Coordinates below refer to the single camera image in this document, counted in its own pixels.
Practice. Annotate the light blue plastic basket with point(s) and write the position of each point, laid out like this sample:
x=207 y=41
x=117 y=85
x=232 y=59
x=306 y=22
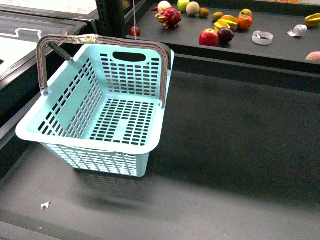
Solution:
x=101 y=111

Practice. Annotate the red-green mango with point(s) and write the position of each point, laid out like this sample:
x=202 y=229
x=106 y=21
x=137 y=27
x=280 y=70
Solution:
x=246 y=12

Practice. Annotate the small dark red apple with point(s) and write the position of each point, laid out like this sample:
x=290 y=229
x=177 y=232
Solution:
x=134 y=31

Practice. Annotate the large red apple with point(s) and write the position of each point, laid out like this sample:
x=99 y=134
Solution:
x=209 y=37

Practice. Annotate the pink dragon fruit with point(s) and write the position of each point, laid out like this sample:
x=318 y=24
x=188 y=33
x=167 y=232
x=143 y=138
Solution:
x=169 y=17

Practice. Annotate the dark purple plum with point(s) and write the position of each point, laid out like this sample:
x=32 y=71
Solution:
x=225 y=35

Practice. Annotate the white round fruit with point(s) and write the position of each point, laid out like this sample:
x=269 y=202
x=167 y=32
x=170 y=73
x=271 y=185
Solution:
x=163 y=5

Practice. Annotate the pale round melon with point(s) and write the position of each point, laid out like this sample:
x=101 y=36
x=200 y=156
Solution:
x=193 y=8

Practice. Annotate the green apple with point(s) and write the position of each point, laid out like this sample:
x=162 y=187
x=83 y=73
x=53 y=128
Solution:
x=182 y=5

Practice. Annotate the olive brown kiwi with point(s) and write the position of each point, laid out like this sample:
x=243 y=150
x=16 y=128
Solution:
x=217 y=15

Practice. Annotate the yellow star fruit near persimmon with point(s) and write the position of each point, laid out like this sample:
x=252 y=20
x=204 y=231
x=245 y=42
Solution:
x=227 y=21

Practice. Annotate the orange persimmon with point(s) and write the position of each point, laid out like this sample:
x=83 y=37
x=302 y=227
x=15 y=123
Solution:
x=244 y=22

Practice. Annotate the white paper scrap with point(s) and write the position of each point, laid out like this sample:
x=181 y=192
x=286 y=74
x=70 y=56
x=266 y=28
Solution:
x=45 y=205

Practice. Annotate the pink peach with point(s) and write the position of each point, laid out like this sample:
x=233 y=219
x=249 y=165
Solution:
x=313 y=56

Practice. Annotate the black metal rack post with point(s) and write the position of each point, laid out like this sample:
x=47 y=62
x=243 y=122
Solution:
x=111 y=22

